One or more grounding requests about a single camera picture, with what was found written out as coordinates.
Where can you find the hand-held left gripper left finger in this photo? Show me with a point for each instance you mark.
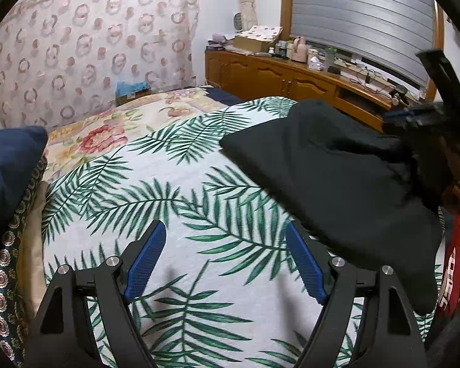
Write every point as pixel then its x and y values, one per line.
pixel 145 262

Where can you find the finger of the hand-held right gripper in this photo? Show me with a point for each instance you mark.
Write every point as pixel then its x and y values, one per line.
pixel 414 119

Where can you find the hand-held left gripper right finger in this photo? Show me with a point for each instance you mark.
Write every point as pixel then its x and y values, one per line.
pixel 306 262

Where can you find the black printed t-shirt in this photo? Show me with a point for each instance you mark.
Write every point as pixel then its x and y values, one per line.
pixel 329 184

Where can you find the person's right hand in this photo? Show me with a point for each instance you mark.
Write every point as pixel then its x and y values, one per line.
pixel 458 168

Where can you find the white power strip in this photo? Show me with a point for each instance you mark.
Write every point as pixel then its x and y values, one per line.
pixel 368 76

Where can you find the green leaf print blanket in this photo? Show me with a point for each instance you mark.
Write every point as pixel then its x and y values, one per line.
pixel 199 207

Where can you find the small black box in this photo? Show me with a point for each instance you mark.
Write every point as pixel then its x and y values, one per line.
pixel 333 70

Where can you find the clear bottle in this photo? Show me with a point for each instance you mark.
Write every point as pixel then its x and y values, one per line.
pixel 330 56

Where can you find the white tissue pack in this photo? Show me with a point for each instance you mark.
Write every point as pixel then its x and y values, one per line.
pixel 315 63

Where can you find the grey window blind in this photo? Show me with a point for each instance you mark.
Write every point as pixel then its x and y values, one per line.
pixel 360 15

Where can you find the floral bed sheet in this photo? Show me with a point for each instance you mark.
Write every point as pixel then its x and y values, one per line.
pixel 111 134

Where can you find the pink kettle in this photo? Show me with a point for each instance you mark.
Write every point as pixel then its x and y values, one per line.
pixel 299 50

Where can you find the dark medallion pattern cloth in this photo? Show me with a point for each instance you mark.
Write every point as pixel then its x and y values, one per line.
pixel 7 295

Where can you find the wooden cabinet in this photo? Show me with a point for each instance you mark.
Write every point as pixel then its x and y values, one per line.
pixel 276 78

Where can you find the red printed cloth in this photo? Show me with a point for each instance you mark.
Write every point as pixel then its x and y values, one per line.
pixel 450 272

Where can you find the navy blue pillow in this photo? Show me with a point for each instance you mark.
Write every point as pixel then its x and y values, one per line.
pixel 7 176

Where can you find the blue plastic bag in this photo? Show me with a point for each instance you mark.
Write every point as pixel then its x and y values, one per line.
pixel 132 89

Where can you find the cardboard box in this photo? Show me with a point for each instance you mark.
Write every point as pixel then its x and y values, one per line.
pixel 249 43

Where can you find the navy blue bedding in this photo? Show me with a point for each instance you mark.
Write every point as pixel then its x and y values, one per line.
pixel 222 96

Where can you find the white round fan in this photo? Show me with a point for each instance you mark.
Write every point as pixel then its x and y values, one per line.
pixel 238 22

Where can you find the small purple box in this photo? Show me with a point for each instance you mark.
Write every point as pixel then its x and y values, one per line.
pixel 219 39

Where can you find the wooden window frame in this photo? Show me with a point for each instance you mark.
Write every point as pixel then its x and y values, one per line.
pixel 286 4

